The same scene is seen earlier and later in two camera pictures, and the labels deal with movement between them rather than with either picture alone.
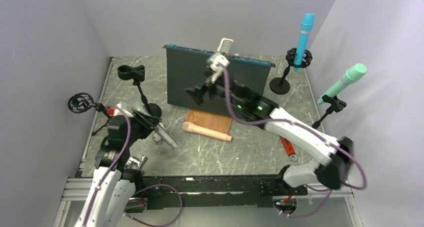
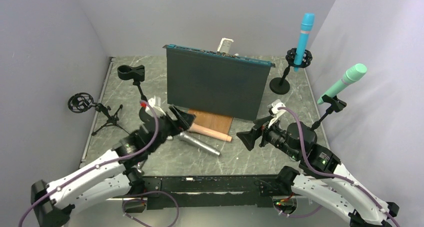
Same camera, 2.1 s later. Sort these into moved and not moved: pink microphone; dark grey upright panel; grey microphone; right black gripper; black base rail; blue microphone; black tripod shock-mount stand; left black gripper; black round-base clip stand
Moved: grey microphone; left black gripper; right black gripper
Not moved: pink microphone; dark grey upright panel; black base rail; black tripod shock-mount stand; black round-base clip stand; blue microphone
